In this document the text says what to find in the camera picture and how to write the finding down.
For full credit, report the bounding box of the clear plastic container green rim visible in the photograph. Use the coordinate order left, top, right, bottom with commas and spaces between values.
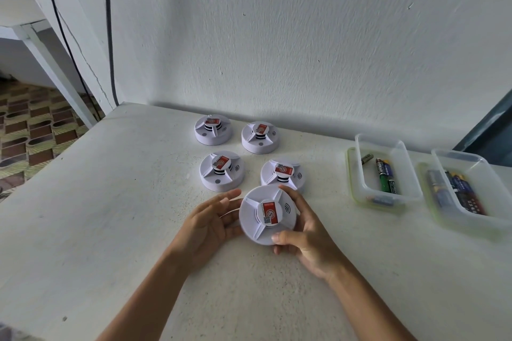
346, 134, 424, 213
418, 149, 512, 239

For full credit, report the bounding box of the white round smoke detector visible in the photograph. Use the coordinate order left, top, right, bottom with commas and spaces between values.
241, 121, 281, 155
199, 151, 245, 193
239, 186, 298, 246
260, 159, 307, 194
194, 114, 233, 146

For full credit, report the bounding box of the thin black cable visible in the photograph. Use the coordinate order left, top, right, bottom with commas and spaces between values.
35, 0, 97, 110

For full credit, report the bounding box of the dark frame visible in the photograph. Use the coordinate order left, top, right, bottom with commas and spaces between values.
454, 89, 512, 168

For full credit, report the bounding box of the person's left forearm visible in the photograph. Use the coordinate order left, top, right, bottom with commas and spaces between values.
96, 245, 201, 341

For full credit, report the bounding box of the grey battery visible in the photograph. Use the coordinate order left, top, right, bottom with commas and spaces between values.
426, 170, 449, 208

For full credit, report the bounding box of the blue black battery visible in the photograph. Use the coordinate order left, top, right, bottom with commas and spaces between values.
384, 159, 400, 195

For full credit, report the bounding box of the person's right hand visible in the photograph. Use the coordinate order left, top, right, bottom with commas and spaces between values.
272, 185, 349, 282

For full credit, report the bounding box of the white wooden table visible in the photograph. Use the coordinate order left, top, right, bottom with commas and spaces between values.
0, 0, 99, 129

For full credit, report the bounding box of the thick black cable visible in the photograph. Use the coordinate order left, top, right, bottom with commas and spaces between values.
98, 0, 119, 107

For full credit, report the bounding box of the green black battery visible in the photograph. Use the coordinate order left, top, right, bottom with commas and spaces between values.
375, 159, 393, 194

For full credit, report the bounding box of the person's left hand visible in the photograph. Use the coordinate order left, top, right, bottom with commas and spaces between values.
171, 189, 245, 273

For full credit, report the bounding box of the person's right forearm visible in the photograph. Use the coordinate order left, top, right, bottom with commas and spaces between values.
326, 259, 417, 341

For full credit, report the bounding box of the dark blue battery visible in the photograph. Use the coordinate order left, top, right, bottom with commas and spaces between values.
444, 171, 473, 209
456, 175, 487, 216

